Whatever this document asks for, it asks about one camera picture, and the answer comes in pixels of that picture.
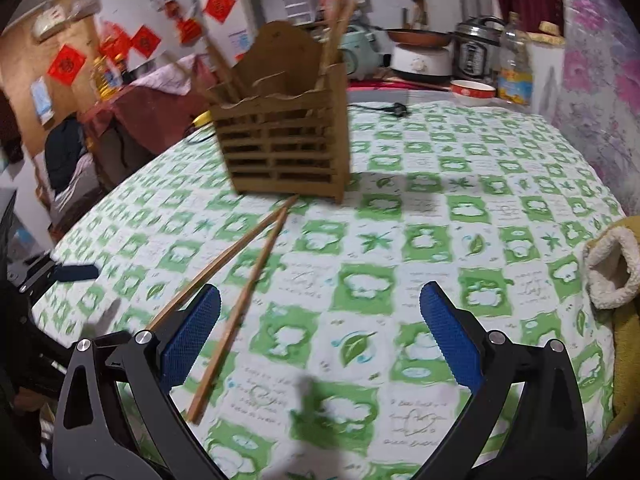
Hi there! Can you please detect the yellow cooking oil bottle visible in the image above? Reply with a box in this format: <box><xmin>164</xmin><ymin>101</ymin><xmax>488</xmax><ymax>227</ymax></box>
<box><xmin>90</xmin><ymin>55</ymin><xmax>123</xmax><ymax>101</ymax></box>

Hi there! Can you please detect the silver black pressure cooker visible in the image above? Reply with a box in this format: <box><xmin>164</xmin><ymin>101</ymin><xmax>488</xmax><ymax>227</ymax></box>
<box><xmin>452</xmin><ymin>16</ymin><xmax>506</xmax><ymax>83</ymax></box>

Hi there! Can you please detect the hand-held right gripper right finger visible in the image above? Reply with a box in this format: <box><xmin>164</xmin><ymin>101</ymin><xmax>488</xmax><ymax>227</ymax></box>
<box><xmin>412</xmin><ymin>281</ymin><xmax>588</xmax><ymax>480</ymax></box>

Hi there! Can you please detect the white electric cooker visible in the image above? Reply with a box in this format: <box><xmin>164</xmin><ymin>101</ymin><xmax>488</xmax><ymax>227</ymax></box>
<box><xmin>390</xmin><ymin>42</ymin><xmax>453</xmax><ymax>85</ymax></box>

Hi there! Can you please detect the red plastic bag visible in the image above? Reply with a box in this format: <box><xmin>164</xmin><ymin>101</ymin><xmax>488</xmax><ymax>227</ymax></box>
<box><xmin>100</xmin><ymin>22</ymin><xmax>131</xmax><ymax>58</ymax></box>

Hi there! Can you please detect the white refrigerator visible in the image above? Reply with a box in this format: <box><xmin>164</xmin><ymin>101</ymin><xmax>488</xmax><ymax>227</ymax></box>
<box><xmin>192</xmin><ymin>0</ymin><xmax>258</xmax><ymax>68</ymax></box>

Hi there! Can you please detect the brown frying pan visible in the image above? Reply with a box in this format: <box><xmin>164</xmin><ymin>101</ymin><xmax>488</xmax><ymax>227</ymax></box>
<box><xmin>375</xmin><ymin>26</ymin><xmax>453</xmax><ymax>47</ymax></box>

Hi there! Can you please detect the green white printed tablecloth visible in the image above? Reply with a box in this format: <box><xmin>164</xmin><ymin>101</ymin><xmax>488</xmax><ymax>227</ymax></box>
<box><xmin>30</xmin><ymin>100</ymin><xmax>626</xmax><ymax>480</ymax></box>

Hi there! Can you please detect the red white bowl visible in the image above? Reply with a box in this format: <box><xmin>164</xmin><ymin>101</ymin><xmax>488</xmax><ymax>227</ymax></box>
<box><xmin>450</xmin><ymin>80</ymin><xmax>497</xmax><ymax>107</ymax></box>

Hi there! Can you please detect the brown bamboo chopstick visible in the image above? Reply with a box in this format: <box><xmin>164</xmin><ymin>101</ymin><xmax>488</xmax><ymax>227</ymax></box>
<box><xmin>186</xmin><ymin>207</ymin><xmax>290</xmax><ymax>423</ymax></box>
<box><xmin>320</xmin><ymin>0</ymin><xmax>347</xmax><ymax>78</ymax></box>
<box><xmin>149</xmin><ymin>195</ymin><xmax>300</xmax><ymax>332</ymax></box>
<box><xmin>332</xmin><ymin>0</ymin><xmax>358</xmax><ymax>68</ymax></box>
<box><xmin>200</xmin><ymin>27</ymin><xmax>243</xmax><ymax>106</ymax></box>

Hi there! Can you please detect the clear bottle yellow label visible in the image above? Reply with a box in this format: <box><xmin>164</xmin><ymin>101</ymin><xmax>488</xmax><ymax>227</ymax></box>
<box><xmin>496</xmin><ymin>11</ymin><xmax>533</xmax><ymax>106</ymax></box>

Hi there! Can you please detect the yellow fleece garment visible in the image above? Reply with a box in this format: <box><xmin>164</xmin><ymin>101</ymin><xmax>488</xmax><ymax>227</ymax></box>
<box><xmin>585</xmin><ymin>215</ymin><xmax>640</xmax><ymax>441</ymax></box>

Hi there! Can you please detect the black power plug cable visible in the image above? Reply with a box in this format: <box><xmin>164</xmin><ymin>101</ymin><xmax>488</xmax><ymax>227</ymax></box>
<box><xmin>347</xmin><ymin>101</ymin><xmax>408</xmax><ymax>117</ymax></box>

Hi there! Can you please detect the mint green rice cooker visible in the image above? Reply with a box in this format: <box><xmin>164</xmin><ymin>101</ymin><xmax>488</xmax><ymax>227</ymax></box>
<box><xmin>342</xmin><ymin>25</ymin><xmax>383</xmax><ymax>78</ymax></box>

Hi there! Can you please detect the blue face mask pack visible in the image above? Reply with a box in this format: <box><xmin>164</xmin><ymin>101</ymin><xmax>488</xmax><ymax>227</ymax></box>
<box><xmin>30</xmin><ymin>76</ymin><xmax>56</xmax><ymax>126</ymax></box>

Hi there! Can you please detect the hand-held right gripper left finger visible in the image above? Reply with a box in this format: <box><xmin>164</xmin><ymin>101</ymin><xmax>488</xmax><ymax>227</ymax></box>
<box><xmin>51</xmin><ymin>282</ymin><xmax>226</xmax><ymax>480</ymax></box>

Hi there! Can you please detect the red paper square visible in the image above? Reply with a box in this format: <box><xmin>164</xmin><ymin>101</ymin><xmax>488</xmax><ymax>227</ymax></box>
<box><xmin>47</xmin><ymin>44</ymin><xmax>86</xmax><ymax>86</ymax></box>
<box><xmin>203</xmin><ymin>0</ymin><xmax>236</xmax><ymax>23</ymax></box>
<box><xmin>130</xmin><ymin>25</ymin><xmax>162</xmax><ymax>58</ymax></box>

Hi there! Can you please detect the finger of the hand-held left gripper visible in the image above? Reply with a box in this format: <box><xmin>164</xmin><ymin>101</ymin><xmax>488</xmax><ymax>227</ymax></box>
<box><xmin>12</xmin><ymin>256</ymin><xmax>99</xmax><ymax>295</ymax></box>

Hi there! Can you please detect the dark clothes pile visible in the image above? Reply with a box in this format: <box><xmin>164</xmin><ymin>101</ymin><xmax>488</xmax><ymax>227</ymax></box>
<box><xmin>45</xmin><ymin>117</ymin><xmax>93</xmax><ymax>196</ymax></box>

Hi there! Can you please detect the wooden slatted chopstick holder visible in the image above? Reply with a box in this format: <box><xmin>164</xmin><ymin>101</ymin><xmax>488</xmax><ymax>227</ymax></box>
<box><xmin>206</xmin><ymin>20</ymin><xmax>351</xmax><ymax>205</ymax></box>

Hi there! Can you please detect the maroon table cover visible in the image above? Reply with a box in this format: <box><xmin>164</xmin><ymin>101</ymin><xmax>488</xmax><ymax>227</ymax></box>
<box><xmin>82</xmin><ymin>67</ymin><xmax>216</xmax><ymax>181</ymax></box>

